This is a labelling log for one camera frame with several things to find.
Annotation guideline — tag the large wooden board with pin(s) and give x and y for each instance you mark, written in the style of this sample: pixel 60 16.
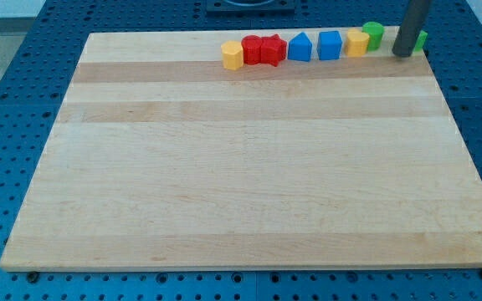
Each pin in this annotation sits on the large wooden board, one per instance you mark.
pixel 160 159

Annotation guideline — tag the yellow hexagon block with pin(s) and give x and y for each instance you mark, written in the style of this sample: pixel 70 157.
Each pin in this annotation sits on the yellow hexagon block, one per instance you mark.
pixel 232 55

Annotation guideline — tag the red star block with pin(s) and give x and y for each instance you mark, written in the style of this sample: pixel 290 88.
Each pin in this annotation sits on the red star block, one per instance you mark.
pixel 272 50

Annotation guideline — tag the red cylinder block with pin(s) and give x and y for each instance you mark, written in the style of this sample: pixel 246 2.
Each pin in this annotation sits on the red cylinder block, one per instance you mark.
pixel 252 49

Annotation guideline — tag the blue pentagon block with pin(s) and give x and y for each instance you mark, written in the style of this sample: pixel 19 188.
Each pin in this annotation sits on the blue pentagon block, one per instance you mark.
pixel 300 48

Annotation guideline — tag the blue cube block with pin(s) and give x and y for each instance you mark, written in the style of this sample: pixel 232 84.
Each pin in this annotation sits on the blue cube block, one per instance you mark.
pixel 329 45

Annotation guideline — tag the yellow cylinder block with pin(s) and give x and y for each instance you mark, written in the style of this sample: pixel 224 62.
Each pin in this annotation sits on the yellow cylinder block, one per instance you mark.
pixel 356 43

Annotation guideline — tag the green cylinder block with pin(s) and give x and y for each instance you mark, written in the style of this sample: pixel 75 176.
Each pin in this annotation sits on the green cylinder block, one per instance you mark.
pixel 375 31

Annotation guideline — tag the green block behind rod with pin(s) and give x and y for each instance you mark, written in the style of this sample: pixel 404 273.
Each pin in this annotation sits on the green block behind rod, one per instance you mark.
pixel 421 40

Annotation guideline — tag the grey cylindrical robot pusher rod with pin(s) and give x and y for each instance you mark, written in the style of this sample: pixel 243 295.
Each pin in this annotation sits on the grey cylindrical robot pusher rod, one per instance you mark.
pixel 413 20

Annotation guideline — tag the black bolt front left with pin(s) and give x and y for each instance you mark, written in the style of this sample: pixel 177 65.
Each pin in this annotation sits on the black bolt front left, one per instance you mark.
pixel 32 277

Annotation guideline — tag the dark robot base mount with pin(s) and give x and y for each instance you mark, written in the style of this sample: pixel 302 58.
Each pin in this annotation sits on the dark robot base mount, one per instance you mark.
pixel 220 7

